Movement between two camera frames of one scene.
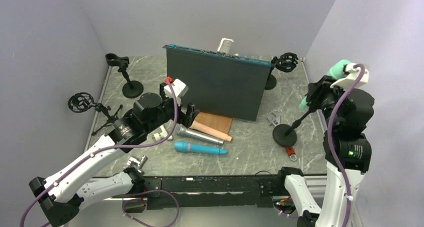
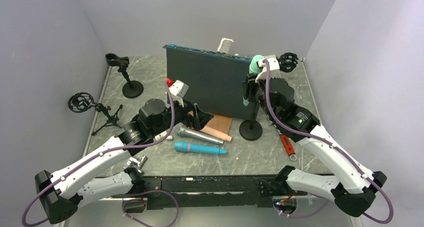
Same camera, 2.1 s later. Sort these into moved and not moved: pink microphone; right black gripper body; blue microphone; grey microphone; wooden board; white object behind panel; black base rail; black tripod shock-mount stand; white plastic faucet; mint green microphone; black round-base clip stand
Moved: right black gripper body; mint green microphone
Not moved: grey microphone; black tripod shock-mount stand; black round-base clip stand; black base rail; pink microphone; white plastic faucet; blue microphone; white object behind panel; wooden board
